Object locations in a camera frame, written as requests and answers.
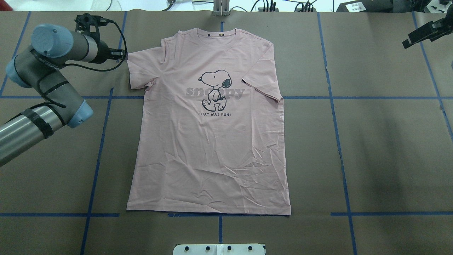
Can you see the pink Snoopy t-shirt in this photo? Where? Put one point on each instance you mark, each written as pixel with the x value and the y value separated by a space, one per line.
pixel 212 129

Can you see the black power adapter box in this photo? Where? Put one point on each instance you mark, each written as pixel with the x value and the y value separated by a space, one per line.
pixel 371 6

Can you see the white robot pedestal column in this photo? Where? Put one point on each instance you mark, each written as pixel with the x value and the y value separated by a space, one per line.
pixel 220 249

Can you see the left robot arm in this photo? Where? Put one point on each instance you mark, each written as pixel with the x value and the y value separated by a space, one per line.
pixel 52 48

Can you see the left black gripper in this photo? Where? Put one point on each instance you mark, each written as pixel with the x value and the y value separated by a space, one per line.
pixel 103 54

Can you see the aluminium frame post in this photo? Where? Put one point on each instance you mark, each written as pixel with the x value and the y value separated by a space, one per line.
pixel 221 8

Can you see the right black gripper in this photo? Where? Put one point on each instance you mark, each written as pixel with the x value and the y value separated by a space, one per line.
pixel 434 29

